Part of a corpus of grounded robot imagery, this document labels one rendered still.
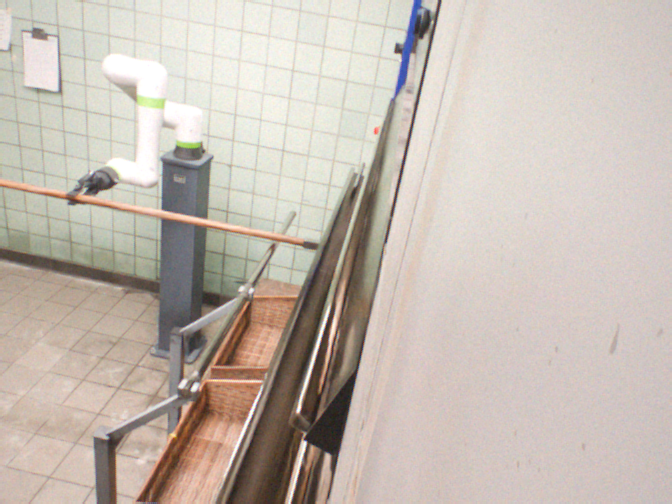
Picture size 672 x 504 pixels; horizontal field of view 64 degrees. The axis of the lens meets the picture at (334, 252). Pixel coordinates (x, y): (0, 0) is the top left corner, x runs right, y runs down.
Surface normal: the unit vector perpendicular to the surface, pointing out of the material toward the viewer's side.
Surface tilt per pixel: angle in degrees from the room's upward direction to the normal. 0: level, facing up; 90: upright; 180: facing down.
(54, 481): 0
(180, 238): 90
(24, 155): 90
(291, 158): 90
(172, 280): 90
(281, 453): 8
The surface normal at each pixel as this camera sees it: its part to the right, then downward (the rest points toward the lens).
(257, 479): 0.30, -0.85
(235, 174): -0.14, 0.42
